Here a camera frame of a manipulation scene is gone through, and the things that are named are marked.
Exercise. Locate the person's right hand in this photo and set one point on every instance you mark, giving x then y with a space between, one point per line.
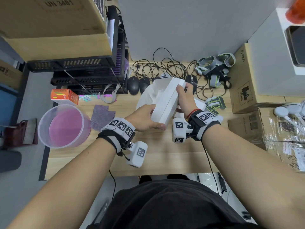
188 100

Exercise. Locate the person's left hand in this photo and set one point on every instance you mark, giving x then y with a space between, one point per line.
143 118

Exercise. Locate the white insert tray with holes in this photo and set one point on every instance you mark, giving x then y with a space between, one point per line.
199 103

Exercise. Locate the white cardboard box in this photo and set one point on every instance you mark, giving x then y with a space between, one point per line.
166 102

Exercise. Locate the person's left forearm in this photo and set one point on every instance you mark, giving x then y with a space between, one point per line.
66 188

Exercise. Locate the person's right forearm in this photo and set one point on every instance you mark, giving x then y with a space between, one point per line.
250 174

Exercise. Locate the tape-wrapped cardboard box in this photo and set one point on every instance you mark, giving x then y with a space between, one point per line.
247 126

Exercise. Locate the cardboard box with black print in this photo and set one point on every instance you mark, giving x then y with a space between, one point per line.
257 102

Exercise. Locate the person's black clothing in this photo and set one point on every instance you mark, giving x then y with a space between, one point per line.
171 207

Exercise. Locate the brown cardboard box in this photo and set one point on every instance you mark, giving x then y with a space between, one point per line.
10 75

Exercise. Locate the black angular gaming mouse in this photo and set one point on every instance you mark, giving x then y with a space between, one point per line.
191 81

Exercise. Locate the marker-printed black wrist band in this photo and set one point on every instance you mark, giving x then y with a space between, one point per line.
207 116
120 126

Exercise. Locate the plain black computer mouse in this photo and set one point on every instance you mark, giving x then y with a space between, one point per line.
133 85
144 84

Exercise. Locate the grey ribbon loop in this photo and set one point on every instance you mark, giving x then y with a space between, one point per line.
116 91

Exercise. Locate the purple cloth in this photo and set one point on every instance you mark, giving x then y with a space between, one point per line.
101 116

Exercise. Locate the row of black computer mice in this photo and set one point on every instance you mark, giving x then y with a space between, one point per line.
152 67

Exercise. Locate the pile of colourful plastic clips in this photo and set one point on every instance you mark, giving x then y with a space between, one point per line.
87 97

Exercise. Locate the purple ribbed plastic pieces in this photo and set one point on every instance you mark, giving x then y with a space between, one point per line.
119 61

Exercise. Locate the clear plastic bucket pink bottom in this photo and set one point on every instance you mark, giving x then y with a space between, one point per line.
66 126

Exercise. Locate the orange carton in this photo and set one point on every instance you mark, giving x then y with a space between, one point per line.
63 96

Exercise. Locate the black power adapter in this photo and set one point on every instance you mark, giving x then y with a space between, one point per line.
222 184

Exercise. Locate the dark red dustpan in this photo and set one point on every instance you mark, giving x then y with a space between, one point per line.
21 133

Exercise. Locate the black flat device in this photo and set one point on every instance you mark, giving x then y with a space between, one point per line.
297 45

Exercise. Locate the orange round object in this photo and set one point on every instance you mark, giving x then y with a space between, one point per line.
296 10

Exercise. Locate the dark grey rounded object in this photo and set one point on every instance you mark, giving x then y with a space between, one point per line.
9 162

